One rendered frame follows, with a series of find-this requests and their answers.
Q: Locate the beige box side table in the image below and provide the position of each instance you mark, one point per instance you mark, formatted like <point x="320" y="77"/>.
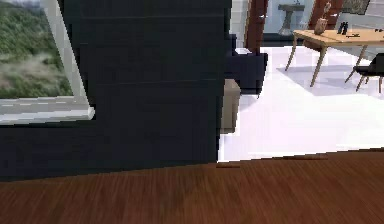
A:
<point x="230" y="105"/>

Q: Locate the dark navy sofa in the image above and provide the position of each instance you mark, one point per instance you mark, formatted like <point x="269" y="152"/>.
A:
<point x="246" y="68"/>

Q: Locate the reddish brown room door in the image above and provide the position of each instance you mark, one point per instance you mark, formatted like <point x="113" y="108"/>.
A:
<point x="256" y="23"/>
<point x="325" y="11"/>

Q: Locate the brown vase with twigs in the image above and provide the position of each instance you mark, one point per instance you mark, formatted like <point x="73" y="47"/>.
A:
<point x="320" y="25"/>

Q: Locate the light wooden table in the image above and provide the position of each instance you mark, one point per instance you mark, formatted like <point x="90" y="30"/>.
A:
<point x="336" y="38"/>

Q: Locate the white framed window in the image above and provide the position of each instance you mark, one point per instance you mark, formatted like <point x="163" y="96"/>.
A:
<point x="36" y="66"/>

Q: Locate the small black object pair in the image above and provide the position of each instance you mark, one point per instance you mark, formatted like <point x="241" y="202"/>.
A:
<point x="342" y="28"/>

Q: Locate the flat black remote control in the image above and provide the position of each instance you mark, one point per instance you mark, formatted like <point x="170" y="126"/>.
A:
<point x="352" y="35"/>

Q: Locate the black chair wooden legs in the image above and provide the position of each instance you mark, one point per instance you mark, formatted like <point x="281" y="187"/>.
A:
<point x="371" y="68"/>

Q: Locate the grey pedestal sink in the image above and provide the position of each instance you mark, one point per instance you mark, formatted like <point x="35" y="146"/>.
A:
<point x="288" y="18"/>

